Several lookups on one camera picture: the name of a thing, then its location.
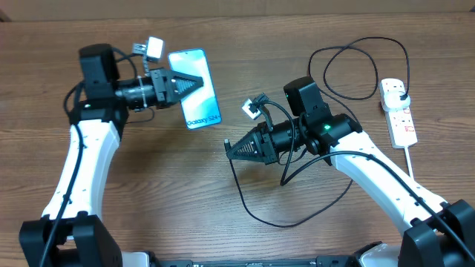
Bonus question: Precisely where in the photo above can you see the Galaxy smartphone with teal screen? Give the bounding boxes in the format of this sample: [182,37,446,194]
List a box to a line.
[167,47,223,131]

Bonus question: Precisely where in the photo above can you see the white charger plug adapter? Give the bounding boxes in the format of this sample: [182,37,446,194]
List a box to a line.
[381,91,411,112]

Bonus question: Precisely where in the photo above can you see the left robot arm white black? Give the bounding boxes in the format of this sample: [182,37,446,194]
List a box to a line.
[19,44,203,266]

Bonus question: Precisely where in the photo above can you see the white power strip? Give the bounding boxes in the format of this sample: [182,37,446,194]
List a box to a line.
[379,78,418,148]

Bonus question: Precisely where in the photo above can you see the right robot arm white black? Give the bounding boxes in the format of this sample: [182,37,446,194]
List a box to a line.
[224,76,474,267]

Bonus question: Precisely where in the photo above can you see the white power strip cord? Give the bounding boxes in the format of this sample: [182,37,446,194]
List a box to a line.
[403,146,416,181]

